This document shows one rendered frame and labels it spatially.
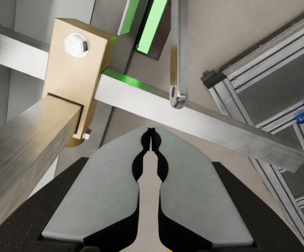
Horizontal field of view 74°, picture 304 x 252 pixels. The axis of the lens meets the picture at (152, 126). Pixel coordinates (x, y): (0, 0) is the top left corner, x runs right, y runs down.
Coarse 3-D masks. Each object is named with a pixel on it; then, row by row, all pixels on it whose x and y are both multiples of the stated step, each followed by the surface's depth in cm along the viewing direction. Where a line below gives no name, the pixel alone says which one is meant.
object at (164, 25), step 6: (168, 0) 31; (168, 6) 31; (168, 12) 32; (162, 18) 32; (168, 18) 32; (162, 24) 32; (168, 24) 32; (162, 30) 33; (168, 30) 33; (156, 36) 33; (162, 36) 33; (156, 42) 34; (162, 42) 34; (150, 48) 34; (156, 48) 34; (150, 54) 35; (156, 54) 34
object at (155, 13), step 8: (160, 0) 31; (152, 8) 31; (160, 8) 31; (152, 16) 32; (160, 16) 32; (152, 24) 32; (144, 32) 33; (152, 32) 33; (144, 40) 34; (144, 48) 34
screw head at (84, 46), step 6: (72, 36) 17; (78, 36) 18; (84, 36) 18; (66, 42) 17; (72, 42) 17; (78, 42) 17; (84, 42) 18; (66, 48) 18; (72, 48) 18; (78, 48) 18; (84, 48) 18; (72, 54) 18; (78, 54) 18; (84, 54) 19
